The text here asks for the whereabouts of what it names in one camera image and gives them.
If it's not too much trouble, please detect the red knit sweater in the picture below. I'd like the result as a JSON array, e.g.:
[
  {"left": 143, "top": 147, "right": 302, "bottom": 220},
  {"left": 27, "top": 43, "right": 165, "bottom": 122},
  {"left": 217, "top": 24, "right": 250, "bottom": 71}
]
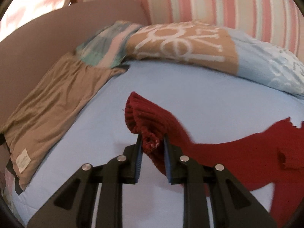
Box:
[{"left": 125, "top": 92, "right": 303, "bottom": 227}]

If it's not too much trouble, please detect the brown folded garment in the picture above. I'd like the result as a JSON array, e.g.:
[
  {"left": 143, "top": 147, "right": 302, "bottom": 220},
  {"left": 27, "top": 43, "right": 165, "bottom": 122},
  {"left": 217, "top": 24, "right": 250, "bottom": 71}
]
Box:
[{"left": 1, "top": 52, "right": 126, "bottom": 194}]

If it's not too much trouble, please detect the light blue quilted bedspread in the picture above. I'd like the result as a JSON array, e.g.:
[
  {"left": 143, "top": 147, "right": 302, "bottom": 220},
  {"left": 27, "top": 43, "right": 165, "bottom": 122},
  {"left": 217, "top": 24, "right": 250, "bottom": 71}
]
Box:
[{"left": 12, "top": 61, "right": 303, "bottom": 223}]

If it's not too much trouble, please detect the patterned brown blue pillow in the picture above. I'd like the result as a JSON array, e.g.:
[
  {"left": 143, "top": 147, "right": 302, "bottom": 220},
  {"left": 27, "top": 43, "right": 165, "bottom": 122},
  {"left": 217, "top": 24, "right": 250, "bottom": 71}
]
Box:
[{"left": 126, "top": 21, "right": 303, "bottom": 96}]

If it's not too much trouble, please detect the pastel plaid folded cloth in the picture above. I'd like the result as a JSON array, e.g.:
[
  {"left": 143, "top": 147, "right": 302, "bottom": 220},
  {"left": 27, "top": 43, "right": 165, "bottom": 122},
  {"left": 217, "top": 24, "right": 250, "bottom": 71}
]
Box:
[{"left": 75, "top": 21, "right": 143, "bottom": 68}]

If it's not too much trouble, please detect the brown padded headboard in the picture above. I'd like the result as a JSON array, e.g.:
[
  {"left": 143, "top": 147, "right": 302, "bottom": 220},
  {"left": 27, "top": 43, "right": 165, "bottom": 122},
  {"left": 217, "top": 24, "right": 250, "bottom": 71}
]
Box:
[{"left": 1, "top": 0, "right": 149, "bottom": 123}]

